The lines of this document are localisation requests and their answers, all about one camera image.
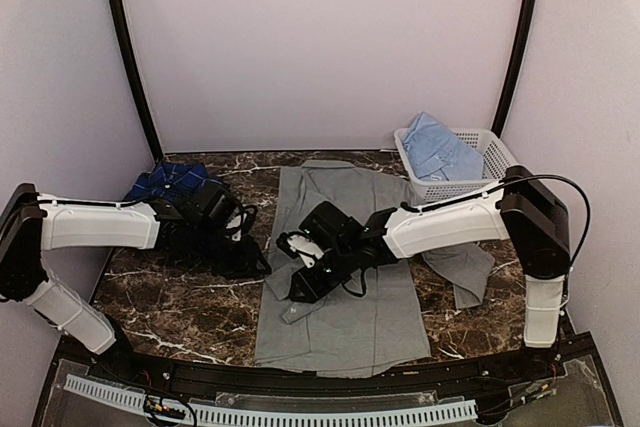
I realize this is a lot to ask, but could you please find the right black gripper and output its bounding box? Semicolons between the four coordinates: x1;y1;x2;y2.
287;242;357;304

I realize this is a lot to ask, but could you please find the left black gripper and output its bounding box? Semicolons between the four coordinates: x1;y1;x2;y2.
191;223;271;280

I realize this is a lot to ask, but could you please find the grey long sleeve shirt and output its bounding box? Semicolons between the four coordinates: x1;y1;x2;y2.
253;160;496;379

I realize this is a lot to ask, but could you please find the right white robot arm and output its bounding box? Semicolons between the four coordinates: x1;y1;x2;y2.
278;166;572;381

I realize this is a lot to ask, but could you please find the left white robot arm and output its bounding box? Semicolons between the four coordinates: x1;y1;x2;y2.
1;183;271;383

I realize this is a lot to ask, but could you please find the blue plaid folded shirt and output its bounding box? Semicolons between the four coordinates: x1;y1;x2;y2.
123;161;227;202

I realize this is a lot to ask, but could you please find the light blue shirt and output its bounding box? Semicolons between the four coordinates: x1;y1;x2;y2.
402;112;484;182

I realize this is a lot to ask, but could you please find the white plastic basket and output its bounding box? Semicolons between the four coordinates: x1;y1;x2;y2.
394;128;517;203

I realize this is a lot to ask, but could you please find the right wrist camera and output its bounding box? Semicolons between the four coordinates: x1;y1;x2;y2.
276;201;364;268

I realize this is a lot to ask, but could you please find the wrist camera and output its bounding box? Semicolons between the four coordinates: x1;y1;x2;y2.
276;201;364;268
180;182;257;241

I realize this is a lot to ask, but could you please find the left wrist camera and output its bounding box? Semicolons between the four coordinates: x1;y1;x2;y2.
180;182;257;241

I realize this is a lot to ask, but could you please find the white slotted cable duct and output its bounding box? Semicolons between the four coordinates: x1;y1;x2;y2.
64;374;477;426

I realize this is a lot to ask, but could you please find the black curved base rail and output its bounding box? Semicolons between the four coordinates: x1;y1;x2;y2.
91;334;597;418

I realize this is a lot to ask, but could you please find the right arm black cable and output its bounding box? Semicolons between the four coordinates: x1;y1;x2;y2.
504;174;591;273

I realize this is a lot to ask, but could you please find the left black frame post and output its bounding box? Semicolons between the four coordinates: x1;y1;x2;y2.
108;0;164;162

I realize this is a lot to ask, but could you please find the black frame post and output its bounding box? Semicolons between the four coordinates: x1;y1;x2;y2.
108;0;164;162
491;0;536;137

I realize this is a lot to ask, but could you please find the right black frame post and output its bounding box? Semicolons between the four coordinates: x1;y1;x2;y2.
491;0;536;137

